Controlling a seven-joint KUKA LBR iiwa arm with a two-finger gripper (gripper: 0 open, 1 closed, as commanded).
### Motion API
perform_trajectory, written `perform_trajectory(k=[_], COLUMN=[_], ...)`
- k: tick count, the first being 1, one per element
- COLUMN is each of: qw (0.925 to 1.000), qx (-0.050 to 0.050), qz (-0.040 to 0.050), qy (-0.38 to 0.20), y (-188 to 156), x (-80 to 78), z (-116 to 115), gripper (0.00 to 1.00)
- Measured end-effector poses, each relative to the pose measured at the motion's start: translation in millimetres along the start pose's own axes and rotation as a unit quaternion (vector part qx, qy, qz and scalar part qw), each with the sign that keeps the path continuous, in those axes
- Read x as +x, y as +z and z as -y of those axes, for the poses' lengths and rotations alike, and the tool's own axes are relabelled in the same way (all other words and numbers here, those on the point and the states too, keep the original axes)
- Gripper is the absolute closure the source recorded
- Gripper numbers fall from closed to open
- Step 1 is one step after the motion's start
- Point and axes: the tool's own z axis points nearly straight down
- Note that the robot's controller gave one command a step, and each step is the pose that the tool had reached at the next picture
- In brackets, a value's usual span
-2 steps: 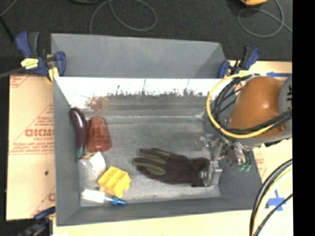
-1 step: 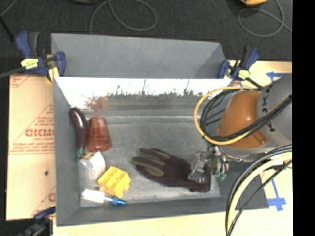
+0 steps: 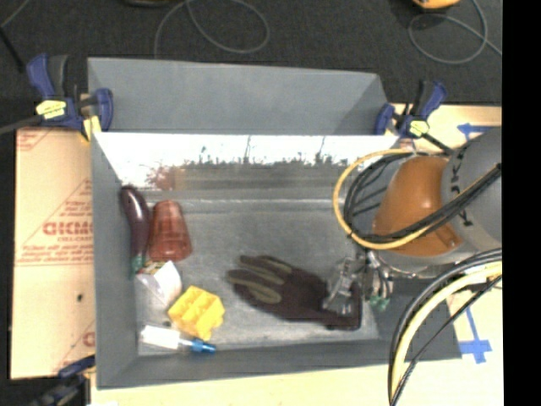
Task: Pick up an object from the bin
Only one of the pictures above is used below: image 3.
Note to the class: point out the grey metal bin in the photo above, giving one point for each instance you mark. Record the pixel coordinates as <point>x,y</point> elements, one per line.
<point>253,235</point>

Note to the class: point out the red translucent plastic cup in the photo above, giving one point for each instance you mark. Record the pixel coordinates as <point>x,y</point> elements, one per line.
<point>169,235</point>

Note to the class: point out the dark brown and olive glove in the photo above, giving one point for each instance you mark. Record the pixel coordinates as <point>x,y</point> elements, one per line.
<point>291,292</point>

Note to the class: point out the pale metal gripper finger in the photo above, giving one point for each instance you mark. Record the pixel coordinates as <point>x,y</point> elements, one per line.
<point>347,271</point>
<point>340,300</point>

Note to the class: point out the brown cardboard board red print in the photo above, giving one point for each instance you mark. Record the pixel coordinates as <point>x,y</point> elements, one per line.
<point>50,269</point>

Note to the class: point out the white tube with blue cap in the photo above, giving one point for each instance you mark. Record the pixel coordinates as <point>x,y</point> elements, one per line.
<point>169,338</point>

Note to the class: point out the purple toy eggplant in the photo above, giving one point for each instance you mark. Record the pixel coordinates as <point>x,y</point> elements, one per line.
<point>137,222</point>

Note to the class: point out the yellow toy building block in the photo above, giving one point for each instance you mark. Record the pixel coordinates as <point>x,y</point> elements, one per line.
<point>198,311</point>

